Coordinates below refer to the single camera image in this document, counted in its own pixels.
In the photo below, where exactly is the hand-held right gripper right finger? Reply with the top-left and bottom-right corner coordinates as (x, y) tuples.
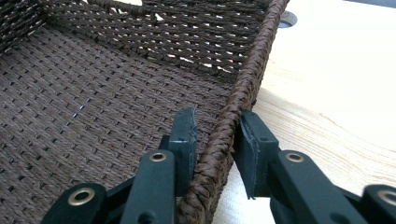
(234, 109), (368, 224)

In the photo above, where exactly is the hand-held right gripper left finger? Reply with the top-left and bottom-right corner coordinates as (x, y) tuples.
(120, 106), (199, 224)

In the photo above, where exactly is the brown woven basket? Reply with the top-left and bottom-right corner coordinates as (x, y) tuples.
(0, 0), (291, 224)

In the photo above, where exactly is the grey round table grommet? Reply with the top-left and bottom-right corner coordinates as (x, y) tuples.
(277, 10), (298, 29)

